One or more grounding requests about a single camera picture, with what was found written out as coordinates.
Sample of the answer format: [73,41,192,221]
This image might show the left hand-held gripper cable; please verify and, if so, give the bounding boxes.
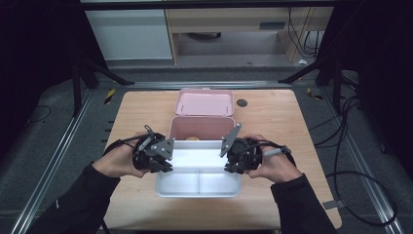
[102,124,156,157]

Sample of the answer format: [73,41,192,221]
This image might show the long aluminium floor rail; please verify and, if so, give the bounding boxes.
[319,87,405,234]
[10,89,95,234]

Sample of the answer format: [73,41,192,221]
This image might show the grey tape piece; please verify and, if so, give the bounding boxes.
[322,200,345,211]

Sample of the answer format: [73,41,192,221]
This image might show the black curtain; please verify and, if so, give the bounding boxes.
[316,0,413,178]
[0,0,109,159]

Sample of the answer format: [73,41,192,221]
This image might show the light wooden desk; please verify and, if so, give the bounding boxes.
[165,7,335,64]

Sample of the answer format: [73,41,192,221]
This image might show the black cables under desk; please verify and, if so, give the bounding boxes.
[286,7,324,59]

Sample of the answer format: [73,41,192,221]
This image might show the white cabinet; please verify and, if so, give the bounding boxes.
[85,9,173,61]

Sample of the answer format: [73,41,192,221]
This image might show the thin black floor cable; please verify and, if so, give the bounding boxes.
[24,103,53,127]

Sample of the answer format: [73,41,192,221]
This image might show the right hand-held gripper cable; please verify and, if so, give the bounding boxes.
[245,139,297,168]

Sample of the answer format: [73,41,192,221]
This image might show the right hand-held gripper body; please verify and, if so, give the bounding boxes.
[219,122,263,174]

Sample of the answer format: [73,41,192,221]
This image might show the white divided tray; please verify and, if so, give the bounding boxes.
[156,139,244,199]

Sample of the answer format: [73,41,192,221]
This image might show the hand-held gripper cable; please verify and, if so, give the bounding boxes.
[102,124,156,157]
[245,139,297,168]

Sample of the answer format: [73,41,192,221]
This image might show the short aluminium floor rail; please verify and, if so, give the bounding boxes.
[125,80,293,91]

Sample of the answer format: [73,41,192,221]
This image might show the person's left hand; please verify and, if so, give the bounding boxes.
[92,131,151,179]

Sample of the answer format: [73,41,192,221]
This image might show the black metal stand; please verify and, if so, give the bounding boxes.
[278,58,345,114]
[71,53,136,119]

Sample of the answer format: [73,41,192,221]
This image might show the dark round object under desk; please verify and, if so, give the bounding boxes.
[186,31,223,42]

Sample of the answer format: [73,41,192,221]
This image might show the black looped floor cables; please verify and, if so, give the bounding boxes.
[307,95,399,228]

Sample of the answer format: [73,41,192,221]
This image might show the person's right hand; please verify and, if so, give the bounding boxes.
[243,134,303,183]

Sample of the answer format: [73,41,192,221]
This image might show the yellow and black tape strip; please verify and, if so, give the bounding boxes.
[103,88,117,105]
[306,86,324,101]

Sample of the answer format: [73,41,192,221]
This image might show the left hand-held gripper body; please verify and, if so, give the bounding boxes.
[131,125,175,173]

